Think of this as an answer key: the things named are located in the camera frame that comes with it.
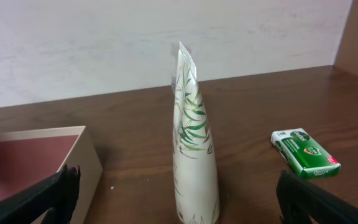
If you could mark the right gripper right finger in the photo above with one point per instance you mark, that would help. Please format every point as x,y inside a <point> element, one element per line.
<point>302,202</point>

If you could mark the green Dettol soap box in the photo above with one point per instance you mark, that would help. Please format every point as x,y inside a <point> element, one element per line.
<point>306,158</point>

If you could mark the white box with pink interior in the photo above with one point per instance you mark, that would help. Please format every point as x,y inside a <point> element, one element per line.
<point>27,157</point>

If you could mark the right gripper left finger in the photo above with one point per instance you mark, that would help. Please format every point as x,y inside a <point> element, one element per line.
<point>56,197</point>

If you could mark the white leaf-print lotion tube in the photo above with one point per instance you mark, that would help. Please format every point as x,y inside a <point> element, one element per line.
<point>195,175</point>

